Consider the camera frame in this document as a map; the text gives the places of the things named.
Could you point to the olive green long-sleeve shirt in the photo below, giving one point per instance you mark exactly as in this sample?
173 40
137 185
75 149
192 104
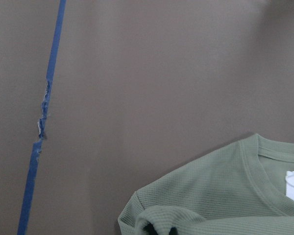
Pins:
239 189

